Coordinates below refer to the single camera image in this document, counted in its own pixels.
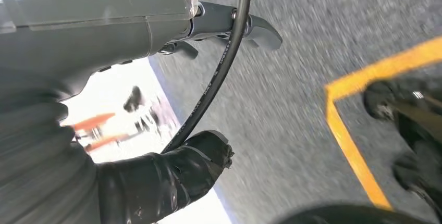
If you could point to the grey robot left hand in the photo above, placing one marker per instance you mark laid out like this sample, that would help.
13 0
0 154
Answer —
86 19

